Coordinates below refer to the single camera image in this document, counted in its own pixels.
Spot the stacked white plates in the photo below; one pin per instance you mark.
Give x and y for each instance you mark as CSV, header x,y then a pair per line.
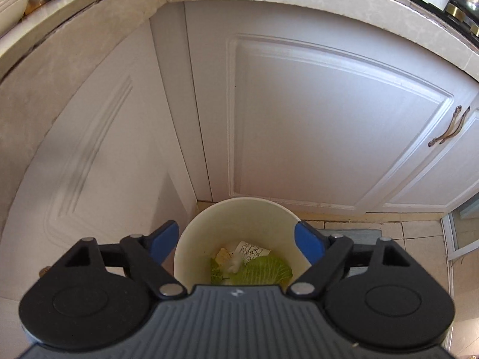
x,y
11,13

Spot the white plastic wrap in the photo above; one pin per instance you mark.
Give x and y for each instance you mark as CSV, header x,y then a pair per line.
x,y
233,264

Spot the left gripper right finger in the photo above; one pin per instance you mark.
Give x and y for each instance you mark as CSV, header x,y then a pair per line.
x,y
327,257

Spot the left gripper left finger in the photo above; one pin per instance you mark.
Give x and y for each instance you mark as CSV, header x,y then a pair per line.
x,y
145,255

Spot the orange peel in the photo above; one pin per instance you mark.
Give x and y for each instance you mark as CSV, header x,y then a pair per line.
x,y
223,257

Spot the white paper trash bucket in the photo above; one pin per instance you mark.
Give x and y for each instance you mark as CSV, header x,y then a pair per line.
x,y
257,221

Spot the right cabinet handle pair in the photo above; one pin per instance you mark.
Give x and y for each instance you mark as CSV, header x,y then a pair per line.
x,y
455,126

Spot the green cabbage leaf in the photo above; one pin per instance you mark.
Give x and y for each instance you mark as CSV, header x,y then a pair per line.
x,y
217,275
264,270

